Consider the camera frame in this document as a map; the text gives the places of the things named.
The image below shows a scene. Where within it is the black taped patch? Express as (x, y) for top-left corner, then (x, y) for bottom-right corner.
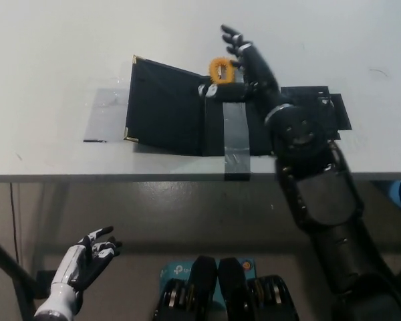
(279, 86), (354, 142)

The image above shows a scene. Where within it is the black USC diary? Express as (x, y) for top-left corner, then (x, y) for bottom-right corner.
(124, 54), (275, 158)

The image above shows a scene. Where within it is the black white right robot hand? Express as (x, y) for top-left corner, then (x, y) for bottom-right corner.
(196, 23), (282, 117)

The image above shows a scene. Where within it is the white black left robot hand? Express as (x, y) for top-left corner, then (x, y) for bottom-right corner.
(51, 225), (123, 292)

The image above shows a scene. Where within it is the thin black cable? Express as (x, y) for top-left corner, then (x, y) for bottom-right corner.
(8, 182), (21, 265)

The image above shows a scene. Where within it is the black diagonal table leg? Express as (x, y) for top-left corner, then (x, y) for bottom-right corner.
(0, 229), (38, 321)

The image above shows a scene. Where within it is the orange toothed ring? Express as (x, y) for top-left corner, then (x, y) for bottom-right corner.
(207, 57), (237, 85)

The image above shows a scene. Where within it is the black table foot plate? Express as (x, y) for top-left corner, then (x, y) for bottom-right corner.
(35, 269), (59, 299)

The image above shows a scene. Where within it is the clear plastic taped sheet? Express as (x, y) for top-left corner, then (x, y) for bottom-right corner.
(83, 77), (135, 144)

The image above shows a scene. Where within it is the teal tp-link box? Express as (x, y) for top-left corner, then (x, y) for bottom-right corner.
(158, 258), (257, 303)

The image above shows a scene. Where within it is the grey duct tape strip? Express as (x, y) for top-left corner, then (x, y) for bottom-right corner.
(221, 101), (253, 182)

